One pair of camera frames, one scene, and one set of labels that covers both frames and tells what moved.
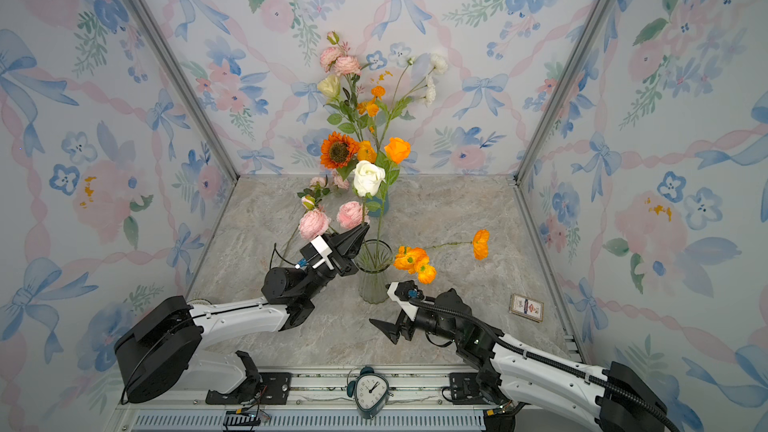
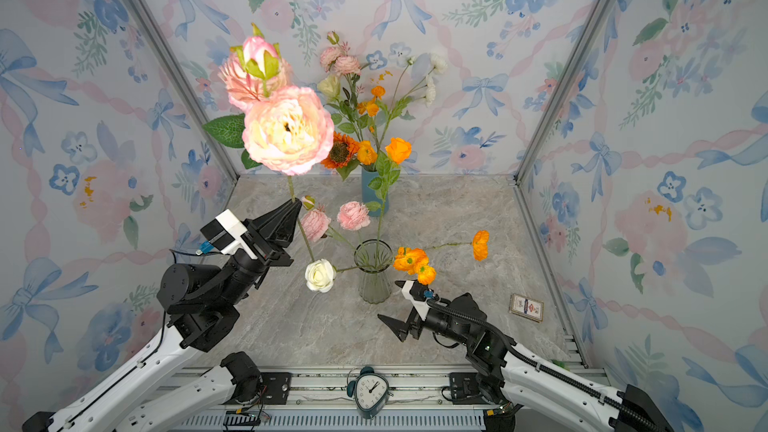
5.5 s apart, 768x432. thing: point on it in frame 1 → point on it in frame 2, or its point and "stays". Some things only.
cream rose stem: x=329 y=87 stays
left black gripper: x=340 y=257 → x=271 y=235
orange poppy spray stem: x=415 y=260 stays
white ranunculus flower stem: x=425 y=90 stays
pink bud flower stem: x=311 y=196 → x=284 y=129
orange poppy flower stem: x=372 y=108 stays
